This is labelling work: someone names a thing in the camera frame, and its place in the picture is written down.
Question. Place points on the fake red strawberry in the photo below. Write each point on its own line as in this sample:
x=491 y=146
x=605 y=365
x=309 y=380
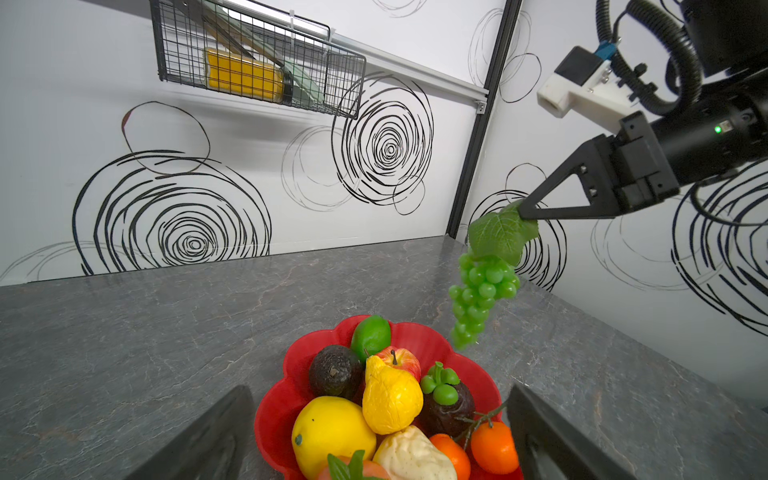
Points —
x=352 y=468

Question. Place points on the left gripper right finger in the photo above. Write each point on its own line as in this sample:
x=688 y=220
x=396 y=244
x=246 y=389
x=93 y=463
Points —
x=549 y=447

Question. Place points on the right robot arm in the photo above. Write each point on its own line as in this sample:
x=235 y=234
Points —
x=717 y=71

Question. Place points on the small yellow fake fruit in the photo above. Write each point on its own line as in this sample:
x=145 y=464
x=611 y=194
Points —
x=392 y=398

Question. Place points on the green fake lime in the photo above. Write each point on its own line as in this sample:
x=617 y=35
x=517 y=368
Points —
x=371 y=336

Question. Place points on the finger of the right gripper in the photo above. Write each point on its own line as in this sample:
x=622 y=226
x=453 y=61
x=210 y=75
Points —
x=582 y=187

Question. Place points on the black wire wall basket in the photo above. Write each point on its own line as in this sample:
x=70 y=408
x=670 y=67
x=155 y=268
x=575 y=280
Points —
x=320 y=75

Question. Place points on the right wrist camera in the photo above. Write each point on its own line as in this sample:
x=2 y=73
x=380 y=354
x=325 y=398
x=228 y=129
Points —
x=584 y=83

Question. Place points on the green fake grape bunch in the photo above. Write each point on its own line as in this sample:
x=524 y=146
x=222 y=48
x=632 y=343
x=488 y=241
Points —
x=496 y=242

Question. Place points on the black fake avocado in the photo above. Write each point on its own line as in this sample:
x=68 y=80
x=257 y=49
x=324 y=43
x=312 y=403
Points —
x=336 y=371

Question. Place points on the orange fake tomato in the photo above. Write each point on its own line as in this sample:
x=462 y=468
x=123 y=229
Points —
x=456 y=454
x=493 y=448

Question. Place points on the fake red apple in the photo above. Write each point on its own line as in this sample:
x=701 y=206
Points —
x=402 y=359

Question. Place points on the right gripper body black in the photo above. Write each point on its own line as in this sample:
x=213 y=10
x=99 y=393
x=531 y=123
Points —
x=644 y=175

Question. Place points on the yellow box in basket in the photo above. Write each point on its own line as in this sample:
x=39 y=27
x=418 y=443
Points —
x=234 y=74

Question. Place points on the red flower-shaped fruit bowl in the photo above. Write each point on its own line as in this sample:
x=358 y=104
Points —
x=283 y=403

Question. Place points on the dark mangosteen with green calyx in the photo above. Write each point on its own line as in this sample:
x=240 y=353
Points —
x=448 y=405

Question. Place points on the yellow fake lemon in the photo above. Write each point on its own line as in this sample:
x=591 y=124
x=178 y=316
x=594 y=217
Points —
x=330 y=425

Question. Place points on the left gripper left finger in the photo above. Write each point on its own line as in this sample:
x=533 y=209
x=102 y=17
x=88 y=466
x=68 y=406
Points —
x=211 y=447

